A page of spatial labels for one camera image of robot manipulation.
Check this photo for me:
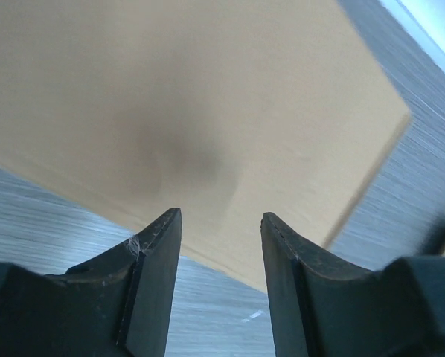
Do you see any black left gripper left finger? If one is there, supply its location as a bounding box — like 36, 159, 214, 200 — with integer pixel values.
0, 208, 182, 356

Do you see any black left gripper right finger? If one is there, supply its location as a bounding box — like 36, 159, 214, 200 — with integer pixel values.
260, 213, 445, 356

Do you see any brown cardboard box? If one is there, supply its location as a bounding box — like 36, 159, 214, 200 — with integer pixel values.
0, 1, 409, 290

